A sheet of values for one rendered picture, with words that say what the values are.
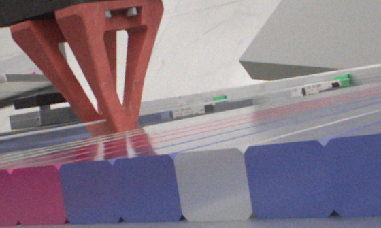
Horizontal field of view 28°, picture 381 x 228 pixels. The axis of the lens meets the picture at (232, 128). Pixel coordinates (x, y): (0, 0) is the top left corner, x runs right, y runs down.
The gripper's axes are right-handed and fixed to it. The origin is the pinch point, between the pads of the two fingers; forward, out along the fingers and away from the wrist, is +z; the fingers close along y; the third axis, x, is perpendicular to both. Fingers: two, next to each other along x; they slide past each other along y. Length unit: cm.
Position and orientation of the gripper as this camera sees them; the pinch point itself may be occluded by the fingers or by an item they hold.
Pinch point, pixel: (113, 123)
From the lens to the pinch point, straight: 43.5
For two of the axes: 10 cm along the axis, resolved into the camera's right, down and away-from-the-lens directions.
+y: 8.0, -1.1, -5.8
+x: 5.6, -2.0, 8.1
